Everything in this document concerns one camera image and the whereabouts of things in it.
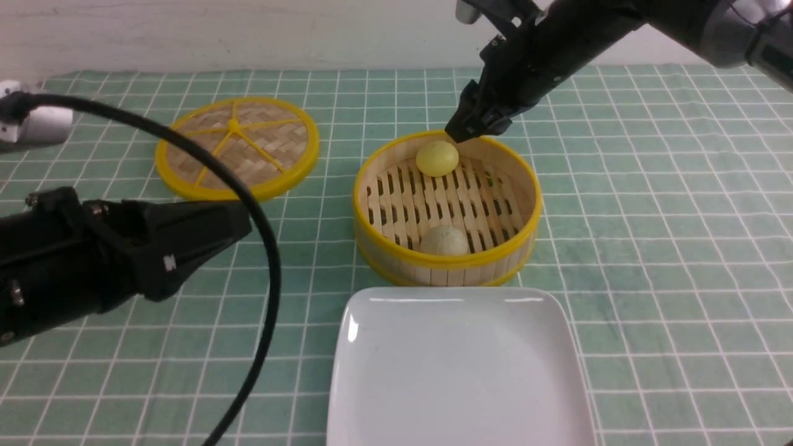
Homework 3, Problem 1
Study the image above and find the yellow rimmed woven steamer lid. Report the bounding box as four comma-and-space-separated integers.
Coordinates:
155, 97, 320, 201

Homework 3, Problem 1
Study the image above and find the white square plate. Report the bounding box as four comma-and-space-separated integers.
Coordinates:
326, 286, 597, 445

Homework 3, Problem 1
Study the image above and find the white steamed bun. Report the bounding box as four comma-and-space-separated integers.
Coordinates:
419, 225, 470, 256

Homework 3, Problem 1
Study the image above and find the green checkered tablecloth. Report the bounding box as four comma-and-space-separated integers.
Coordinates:
1, 65, 792, 445

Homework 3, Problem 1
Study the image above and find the black cable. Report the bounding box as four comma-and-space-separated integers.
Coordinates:
0, 92, 283, 446

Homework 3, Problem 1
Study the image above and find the yellow steamed bun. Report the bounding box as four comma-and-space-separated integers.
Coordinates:
414, 141, 459, 178

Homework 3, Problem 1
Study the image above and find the yellow rimmed bamboo steamer basket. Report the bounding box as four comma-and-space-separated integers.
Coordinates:
352, 131, 543, 286

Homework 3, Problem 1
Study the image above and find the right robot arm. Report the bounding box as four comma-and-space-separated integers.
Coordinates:
445, 1, 792, 143

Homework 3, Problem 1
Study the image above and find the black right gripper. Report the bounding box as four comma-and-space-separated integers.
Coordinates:
444, 1, 645, 143

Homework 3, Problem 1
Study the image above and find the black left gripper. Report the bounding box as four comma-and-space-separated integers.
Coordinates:
2, 187, 252, 347

